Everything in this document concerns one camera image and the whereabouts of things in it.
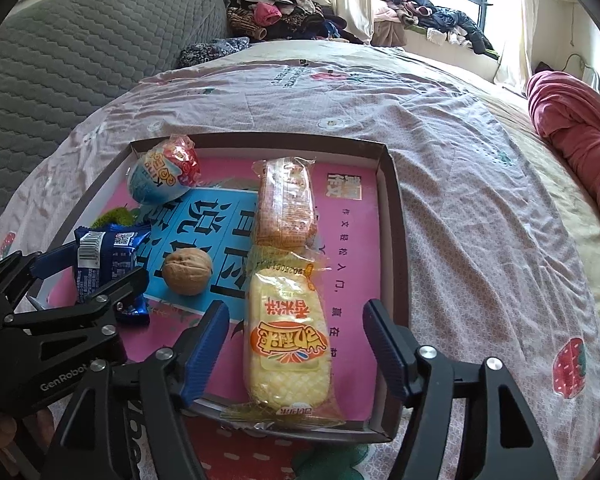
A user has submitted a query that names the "green fuzzy ring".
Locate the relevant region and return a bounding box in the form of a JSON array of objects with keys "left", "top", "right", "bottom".
[{"left": 91, "top": 206, "right": 146, "bottom": 228}]

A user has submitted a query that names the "pink strawberry print bedsheet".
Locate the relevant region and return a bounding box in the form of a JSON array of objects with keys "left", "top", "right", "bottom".
[{"left": 0, "top": 40, "right": 600, "bottom": 480}]

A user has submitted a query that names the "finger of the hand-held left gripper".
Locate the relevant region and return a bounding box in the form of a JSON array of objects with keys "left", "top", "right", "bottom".
[
  {"left": 2, "top": 266, "right": 150, "bottom": 342},
  {"left": 0, "top": 244, "right": 79, "bottom": 312}
]

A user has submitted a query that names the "yellow rice cracker packet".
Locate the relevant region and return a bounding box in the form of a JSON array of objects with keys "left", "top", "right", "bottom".
[{"left": 220, "top": 247, "right": 348, "bottom": 428}]

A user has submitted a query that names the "orange cracker packet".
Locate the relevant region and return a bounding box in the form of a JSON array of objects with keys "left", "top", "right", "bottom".
[{"left": 251, "top": 156, "right": 318, "bottom": 248}]

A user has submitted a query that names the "blue snack packet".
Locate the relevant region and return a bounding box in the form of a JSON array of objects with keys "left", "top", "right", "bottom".
[{"left": 74, "top": 223, "right": 153, "bottom": 326}]

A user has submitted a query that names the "dark blue patterned cloth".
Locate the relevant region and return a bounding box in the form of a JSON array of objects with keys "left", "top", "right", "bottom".
[{"left": 177, "top": 37, "right": 253, "bottom": 68}]

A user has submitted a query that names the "pink quilt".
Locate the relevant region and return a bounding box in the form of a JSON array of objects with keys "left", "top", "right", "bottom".
[{"left": 526, "top": 71, "right": 600, "bottom": 251}]

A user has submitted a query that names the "egg-shaped candy toy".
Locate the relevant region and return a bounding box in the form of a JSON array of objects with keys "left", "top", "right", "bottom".
[{"left": 128, "top": 135, "right": 202, "bottom": 206}]

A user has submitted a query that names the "dark shallow box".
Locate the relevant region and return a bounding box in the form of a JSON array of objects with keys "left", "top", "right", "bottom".
[{"left": 27, "top": 132, "right": 412, "bottom": 445}]

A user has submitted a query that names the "walnut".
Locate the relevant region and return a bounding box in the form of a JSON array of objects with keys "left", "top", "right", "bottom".
[{"left": 161, "top": 247, "right": 214, "bottom": 296}]

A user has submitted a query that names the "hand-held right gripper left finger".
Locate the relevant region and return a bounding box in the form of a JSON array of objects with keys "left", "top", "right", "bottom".
[{"left": 40, "top": 301, "right": 231, "bottom": 480}]

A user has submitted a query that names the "tan fabric bundle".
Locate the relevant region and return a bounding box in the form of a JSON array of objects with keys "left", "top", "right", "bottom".
[{"left": 370, "top": 7, "right": 406, "bottom": 48}]

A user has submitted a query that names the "person's left hand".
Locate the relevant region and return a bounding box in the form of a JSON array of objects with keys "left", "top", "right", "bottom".
[{"left": 0, "top": 407, "right": 56, "bottom": 456}]

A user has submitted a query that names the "pile of mixed clothes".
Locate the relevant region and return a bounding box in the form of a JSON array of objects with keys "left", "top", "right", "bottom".
[{"left": 215, "top": 0, "right": 366, "bottom": 43}]

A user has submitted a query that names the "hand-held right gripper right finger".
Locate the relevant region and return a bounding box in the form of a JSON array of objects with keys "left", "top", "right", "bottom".
[{"left": 362, "top": 299, "right": 561, "bottom": 480}]

